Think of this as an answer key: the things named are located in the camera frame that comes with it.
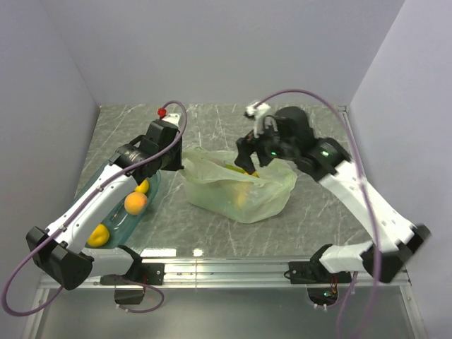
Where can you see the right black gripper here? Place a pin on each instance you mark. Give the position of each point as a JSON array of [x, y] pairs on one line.
[[248, 145]]

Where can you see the orange peach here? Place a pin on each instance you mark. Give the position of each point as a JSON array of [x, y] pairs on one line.
[[134, 203]]

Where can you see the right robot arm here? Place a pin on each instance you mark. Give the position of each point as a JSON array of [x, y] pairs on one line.
[[330, 165]]

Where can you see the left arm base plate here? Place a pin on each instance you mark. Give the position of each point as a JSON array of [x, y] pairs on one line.
[[143, 273]]

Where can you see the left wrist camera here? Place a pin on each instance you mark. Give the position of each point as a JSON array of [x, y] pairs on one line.
[[172, 118]]

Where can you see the fruit inside bag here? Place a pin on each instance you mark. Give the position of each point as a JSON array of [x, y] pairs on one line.
[[238, 190]]

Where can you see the yellow lemon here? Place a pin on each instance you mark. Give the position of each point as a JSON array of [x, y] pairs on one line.
[[99, 237]]

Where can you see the green plastic bag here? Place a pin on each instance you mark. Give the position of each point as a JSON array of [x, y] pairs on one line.
[[213, 182]]

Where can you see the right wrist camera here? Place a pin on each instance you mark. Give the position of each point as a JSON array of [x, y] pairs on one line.
[[257, 112]]

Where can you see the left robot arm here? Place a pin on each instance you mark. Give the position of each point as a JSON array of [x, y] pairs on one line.
[[61, 247]]

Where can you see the aluminium rail front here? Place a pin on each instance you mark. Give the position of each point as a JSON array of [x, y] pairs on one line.
[[235, 272]]

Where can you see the aluminium rail right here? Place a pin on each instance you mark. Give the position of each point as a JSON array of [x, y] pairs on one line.
[[342, 109]]

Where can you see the yellow mango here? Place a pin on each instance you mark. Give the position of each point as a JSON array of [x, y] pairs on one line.
[[143, 187]]

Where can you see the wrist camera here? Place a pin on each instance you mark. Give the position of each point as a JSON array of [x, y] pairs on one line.
[[257, 112], [172, 118]]

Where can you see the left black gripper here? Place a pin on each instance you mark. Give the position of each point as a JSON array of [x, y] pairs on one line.
[[177, 164]]

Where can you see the aluminium rail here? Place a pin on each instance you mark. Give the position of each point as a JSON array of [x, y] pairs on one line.
[[235, 272], [342, 109]]

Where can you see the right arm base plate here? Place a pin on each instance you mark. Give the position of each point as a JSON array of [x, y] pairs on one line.
[[305, 272]]

